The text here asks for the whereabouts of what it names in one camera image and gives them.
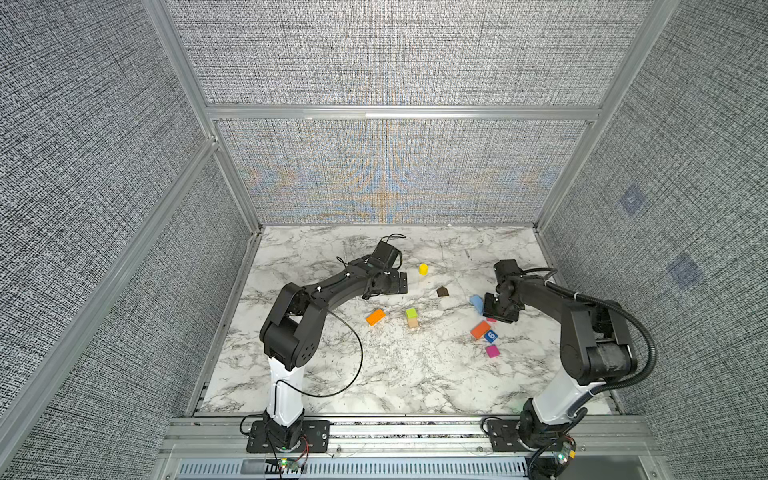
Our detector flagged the red-orange wood block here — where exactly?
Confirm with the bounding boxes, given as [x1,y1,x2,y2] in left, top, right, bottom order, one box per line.
[471,321,492,340]

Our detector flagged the aluminium front rail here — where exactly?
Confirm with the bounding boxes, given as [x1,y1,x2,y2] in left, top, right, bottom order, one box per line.
[157,415,661,459]

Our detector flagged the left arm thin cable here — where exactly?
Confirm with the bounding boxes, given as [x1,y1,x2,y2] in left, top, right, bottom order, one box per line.
[272,233,409,400]

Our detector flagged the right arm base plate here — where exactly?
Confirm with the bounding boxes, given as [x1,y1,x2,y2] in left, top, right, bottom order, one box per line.
[481,417,526,453]

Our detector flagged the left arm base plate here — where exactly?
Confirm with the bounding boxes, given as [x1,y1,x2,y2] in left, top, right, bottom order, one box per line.
[245,420,331,454]

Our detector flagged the light blue wood block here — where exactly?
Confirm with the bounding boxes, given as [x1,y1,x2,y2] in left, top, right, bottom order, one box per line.
[469,295,484,315]

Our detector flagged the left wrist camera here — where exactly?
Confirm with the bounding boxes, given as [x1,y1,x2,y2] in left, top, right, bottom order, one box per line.
[370,240,402,269]

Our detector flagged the orange wood block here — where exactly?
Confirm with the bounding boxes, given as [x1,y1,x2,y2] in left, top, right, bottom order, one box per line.
[366,309,386,326]

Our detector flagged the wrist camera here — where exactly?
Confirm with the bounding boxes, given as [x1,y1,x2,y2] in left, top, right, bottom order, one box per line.
[493,259,525,293]
[370,240,402,269]

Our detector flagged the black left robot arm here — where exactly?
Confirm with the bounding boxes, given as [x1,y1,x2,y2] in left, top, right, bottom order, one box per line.
[259,256,408,450]

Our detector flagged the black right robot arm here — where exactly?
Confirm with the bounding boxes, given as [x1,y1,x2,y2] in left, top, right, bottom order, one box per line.
[484,270,658,449]

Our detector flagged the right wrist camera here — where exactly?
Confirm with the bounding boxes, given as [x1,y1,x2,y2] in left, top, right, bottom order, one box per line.
[493,259,525,293]

